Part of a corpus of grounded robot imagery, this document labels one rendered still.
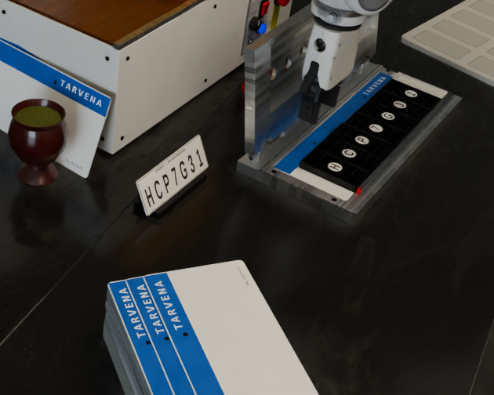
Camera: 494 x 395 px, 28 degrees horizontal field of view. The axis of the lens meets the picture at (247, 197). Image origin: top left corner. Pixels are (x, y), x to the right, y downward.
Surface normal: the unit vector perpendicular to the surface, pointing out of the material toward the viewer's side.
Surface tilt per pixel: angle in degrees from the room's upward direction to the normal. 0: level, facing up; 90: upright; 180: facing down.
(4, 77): 69
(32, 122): 0
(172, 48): 90
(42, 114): 0
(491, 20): 0
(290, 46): 81
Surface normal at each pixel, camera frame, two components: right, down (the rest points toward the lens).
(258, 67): 0.86, 0.28
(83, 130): -0.48, 0.12
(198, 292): 0.14, -0.79
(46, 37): -0.51, 0.46
